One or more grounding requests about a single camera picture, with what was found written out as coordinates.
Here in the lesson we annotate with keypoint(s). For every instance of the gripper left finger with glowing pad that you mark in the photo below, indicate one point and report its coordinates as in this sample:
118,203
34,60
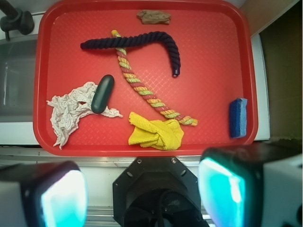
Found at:
43,195

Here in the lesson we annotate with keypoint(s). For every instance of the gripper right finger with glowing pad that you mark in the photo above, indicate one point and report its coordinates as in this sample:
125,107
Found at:
257,185

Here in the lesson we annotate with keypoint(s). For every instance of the blue sponge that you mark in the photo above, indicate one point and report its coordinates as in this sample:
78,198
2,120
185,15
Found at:
238,118

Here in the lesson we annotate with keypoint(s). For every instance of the crumpled white paper towel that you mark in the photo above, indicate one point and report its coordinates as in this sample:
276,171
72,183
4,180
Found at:
69,109

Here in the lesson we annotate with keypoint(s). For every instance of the yellow microfiber cloth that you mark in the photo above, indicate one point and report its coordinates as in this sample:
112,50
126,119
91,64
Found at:
161,135

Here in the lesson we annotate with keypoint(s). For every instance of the dark green oval case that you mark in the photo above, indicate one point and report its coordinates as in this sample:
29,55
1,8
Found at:
102,94

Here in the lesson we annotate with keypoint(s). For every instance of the red plastic tray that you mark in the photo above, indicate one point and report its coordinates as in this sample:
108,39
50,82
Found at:
213,40

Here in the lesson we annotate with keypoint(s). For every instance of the grey sink basin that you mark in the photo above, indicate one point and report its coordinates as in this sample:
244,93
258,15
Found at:
17,73

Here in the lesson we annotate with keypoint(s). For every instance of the black faucet fixture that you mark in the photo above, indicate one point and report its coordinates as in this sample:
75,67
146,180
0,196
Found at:
15,19

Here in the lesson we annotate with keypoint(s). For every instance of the black octagonal mount base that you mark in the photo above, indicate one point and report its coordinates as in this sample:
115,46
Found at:
157,192

